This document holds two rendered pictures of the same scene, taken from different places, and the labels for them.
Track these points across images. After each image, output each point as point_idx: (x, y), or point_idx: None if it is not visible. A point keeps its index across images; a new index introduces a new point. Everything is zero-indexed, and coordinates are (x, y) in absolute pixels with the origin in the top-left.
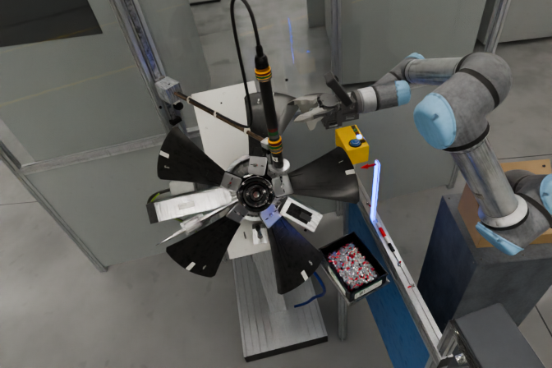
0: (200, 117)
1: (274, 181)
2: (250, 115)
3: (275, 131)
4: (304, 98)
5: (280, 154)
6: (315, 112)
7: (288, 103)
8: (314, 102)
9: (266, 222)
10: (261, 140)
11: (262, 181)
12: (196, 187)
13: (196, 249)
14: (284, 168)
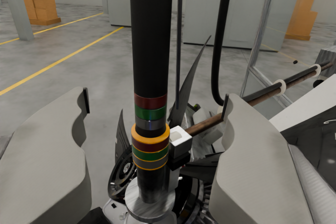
0: (301, 103)
1: (167, 217)
2: (211, 66)
3: (134, 100)
4: (243, 134)
5: (138, 170)
6: (14, 152)
7: (225, 97)
8: (218, 208)
9: (110, 205)
10: (180, 127)
11: (136, 168)
12: (205, 136)
13: (119, 135)
14: (132, 202)
